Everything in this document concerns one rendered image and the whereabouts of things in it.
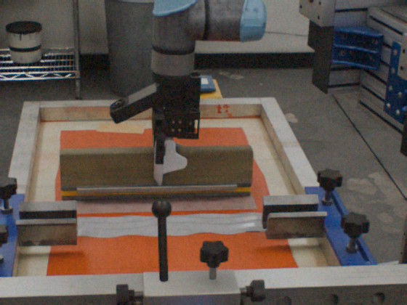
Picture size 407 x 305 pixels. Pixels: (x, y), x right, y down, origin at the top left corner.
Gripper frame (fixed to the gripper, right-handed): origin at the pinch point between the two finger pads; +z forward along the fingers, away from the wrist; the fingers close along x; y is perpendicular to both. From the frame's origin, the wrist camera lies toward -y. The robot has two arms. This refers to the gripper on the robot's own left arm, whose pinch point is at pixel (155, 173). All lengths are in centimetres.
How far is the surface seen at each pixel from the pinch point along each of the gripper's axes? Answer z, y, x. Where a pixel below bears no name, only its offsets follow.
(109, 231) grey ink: 4.8, -8.7, -13.4
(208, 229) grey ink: 4.3, 8.7, -13.4
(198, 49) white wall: 82, 53, 350
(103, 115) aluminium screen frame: 3.5, -9.2, 38.1
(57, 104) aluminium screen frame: 1.5, -19.8, 39.7
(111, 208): 5.2, -8.2, -4.0
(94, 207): 5.3, -11.4, -3.5
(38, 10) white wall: 61, -43, 350
